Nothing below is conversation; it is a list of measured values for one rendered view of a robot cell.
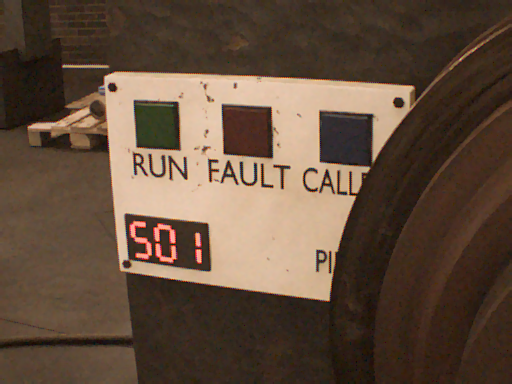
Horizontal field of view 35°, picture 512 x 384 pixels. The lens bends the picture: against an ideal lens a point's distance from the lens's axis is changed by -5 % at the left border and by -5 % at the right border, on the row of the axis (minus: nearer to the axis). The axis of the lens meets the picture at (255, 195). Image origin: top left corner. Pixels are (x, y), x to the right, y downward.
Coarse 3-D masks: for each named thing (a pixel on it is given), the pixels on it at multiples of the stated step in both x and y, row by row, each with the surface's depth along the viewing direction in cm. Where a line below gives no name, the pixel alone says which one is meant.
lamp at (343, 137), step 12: (324, 120) 63; (336, 120) 63; (348, 120) 63; (360, 120) 62; (324, 132) 64; (336, 132) 63; (348, 132) 63; (360, 132) 63; (324, 144) 64; (336, 144) 64; (348, 144) 63; (360, 144) 63; (324, 156) 64; (336, 156) 64; (348, 156) 64; (360, 156) 63
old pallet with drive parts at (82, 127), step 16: (96, 96) 575; (80, 112) 531; (32, 128) 509; (48, 128) 505; (64, 128) 502; (80, 128) 497; (96, 128) 495; (32, 144) 512; (80, 144) 500; (96, 144) 505
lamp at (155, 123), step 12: (144, 108) 69; (156, 108) 68; (168, 108) 68; (144, 120) 69; (156, 120) 69; (168, 120) 68; (144, 132) 69; (156, 132) 69; (168, 132) 69; (144, 144) 70; (156, 144) 69; (168, 144) 69
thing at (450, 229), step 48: (480, 144) 45; (432, 192) 47; (480, 192) 46; (432, 240) 48; (480, 240) 45; (384, 288) 50; (432, 288) 48; (480, 288) 45; (384, 336) 51; (432, 336) 47
